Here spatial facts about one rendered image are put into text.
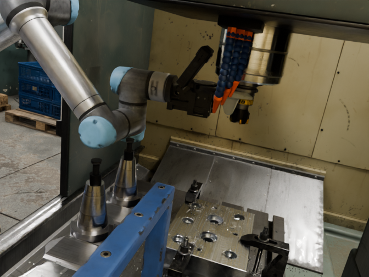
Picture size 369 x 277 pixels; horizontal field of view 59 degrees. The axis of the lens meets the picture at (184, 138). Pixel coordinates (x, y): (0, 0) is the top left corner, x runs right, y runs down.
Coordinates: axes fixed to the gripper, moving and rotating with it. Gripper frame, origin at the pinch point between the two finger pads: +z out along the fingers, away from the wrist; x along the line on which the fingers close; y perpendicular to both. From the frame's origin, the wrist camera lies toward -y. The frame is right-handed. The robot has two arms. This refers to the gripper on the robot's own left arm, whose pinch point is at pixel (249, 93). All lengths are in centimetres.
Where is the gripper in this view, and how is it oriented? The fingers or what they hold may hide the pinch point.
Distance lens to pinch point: 80.7
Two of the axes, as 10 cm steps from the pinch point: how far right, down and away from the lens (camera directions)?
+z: 9.5, 1.9, -2.3
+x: -2.7, 2.6, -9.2
